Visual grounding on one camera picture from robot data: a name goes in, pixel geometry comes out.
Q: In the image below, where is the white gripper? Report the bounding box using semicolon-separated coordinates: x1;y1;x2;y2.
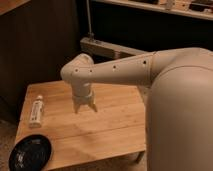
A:
72;92;98;114

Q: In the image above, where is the white plastic bottle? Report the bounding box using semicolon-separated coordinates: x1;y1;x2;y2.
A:
29;95;44;128

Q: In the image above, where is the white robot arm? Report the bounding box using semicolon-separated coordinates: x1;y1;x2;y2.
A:
60;47;213;171

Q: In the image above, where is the black ceramic bowl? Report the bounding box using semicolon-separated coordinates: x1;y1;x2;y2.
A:
8;134;52;171

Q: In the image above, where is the long wooden beam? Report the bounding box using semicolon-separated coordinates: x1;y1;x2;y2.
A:
80;37;144;59

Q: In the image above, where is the metal pole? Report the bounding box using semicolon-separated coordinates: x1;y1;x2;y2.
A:
86;0;94;41

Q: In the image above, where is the wooden shelf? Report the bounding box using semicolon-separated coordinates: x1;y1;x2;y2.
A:
94;0;213;21

